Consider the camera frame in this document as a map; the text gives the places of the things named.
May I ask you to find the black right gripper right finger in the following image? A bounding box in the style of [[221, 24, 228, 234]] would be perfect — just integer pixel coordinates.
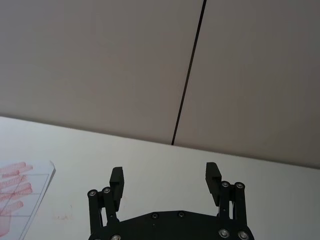
[[205, 162, 248, 227]]

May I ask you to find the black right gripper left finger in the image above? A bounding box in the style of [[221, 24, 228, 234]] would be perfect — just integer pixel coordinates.
[[87, 166, 126, 235]]

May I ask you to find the white paper with red handprint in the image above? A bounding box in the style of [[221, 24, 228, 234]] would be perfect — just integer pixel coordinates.
[[0, 160, 57, 240]]

